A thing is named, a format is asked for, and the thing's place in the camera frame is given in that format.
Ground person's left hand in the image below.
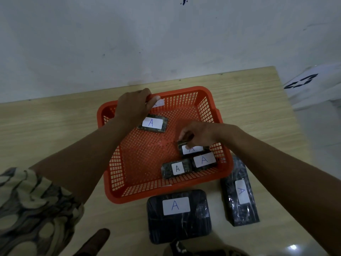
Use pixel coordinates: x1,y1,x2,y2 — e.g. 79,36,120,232
115,88,161,128

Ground person's right hand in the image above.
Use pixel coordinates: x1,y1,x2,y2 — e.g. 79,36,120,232
178,121,221,148

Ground small packet white label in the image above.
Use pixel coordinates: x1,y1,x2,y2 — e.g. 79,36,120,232
137,114,169,133
191,151,218,171
161,158,193,180
177,140,211,156

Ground orange plastic basket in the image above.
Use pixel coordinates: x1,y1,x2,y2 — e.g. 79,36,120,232
96,86,234,204

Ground person's right forearm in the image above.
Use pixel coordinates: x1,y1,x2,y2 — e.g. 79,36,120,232
216,124,341,256

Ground person's left forearm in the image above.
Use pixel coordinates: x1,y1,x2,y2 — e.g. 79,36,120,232
29,116,134,204

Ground wide black wrapped package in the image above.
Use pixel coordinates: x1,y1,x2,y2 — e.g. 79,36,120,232
146,189,213,245

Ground narrow black wrapped package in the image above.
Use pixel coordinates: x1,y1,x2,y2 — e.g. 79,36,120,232
220,156,260,227

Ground camouflage trousers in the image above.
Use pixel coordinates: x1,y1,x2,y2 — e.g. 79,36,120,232
163,239,249,256

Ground white bag with black print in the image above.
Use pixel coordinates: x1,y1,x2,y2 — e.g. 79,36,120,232
283,62,341,112

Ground brown shoe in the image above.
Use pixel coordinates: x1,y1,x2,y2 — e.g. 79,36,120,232
73,228,111,256

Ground camouflage shirt sleeve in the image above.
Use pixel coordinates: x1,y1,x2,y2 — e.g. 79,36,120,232
0,167,85,256

